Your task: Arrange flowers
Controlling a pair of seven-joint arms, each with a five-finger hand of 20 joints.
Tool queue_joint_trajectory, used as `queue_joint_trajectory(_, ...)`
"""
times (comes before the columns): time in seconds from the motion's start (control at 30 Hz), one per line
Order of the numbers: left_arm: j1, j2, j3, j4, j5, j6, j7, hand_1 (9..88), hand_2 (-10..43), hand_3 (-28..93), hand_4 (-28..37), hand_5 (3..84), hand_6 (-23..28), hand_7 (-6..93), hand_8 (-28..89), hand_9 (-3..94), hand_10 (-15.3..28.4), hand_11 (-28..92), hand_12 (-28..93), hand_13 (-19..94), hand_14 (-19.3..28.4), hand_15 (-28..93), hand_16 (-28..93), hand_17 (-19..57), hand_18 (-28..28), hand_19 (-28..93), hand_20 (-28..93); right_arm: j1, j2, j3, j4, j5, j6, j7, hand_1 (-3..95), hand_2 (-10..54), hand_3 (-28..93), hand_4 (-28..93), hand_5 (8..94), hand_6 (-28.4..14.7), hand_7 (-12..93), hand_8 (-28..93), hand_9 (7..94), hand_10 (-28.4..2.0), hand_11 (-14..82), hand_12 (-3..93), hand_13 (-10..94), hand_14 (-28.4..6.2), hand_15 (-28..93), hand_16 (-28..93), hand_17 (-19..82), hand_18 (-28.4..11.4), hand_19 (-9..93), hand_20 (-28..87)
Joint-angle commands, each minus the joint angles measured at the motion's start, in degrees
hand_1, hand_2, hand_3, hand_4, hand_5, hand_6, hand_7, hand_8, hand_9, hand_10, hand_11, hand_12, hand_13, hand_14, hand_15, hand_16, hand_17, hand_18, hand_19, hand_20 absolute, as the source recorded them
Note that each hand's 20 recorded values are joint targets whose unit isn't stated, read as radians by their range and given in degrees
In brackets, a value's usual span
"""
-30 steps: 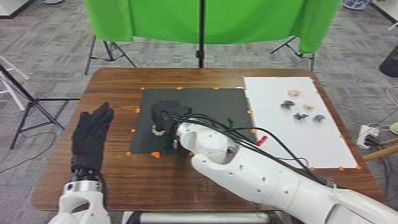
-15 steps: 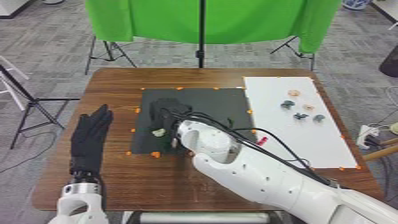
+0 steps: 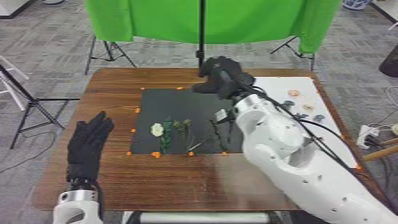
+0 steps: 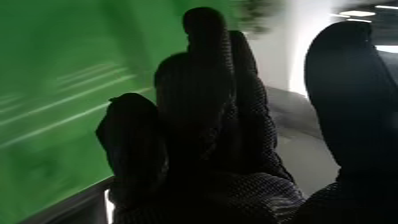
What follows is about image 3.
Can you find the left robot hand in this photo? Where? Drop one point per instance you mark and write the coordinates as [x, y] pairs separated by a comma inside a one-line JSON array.
[[87, 146]]

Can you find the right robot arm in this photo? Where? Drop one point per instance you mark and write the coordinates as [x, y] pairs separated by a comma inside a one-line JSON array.
[[294, 160]]

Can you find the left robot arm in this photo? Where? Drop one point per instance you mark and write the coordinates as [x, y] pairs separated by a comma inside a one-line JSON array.
[[72, 205]]

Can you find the white flower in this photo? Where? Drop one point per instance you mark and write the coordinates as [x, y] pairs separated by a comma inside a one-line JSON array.
[[156, 129]]

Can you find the black tripod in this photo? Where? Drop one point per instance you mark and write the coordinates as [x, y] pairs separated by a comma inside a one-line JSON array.
[[32, 103]]

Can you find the dark mat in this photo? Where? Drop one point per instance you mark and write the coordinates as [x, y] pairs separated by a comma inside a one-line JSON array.
[[177, 106]]

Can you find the dark green sprig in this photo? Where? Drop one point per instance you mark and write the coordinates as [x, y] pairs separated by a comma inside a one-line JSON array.
[[220, 136]]

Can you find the pale grey bar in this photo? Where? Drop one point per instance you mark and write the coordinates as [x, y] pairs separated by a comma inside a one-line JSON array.
[[200, 218]]

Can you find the black backdrop stand leg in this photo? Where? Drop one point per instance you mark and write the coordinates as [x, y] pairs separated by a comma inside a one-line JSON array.
[[108, 50], [294, 48]]

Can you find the black stand pole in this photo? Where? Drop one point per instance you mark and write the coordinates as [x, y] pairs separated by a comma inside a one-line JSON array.
[[200, 33]]

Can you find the white power strip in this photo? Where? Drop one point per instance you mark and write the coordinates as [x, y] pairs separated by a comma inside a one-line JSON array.
[[366, 133]]

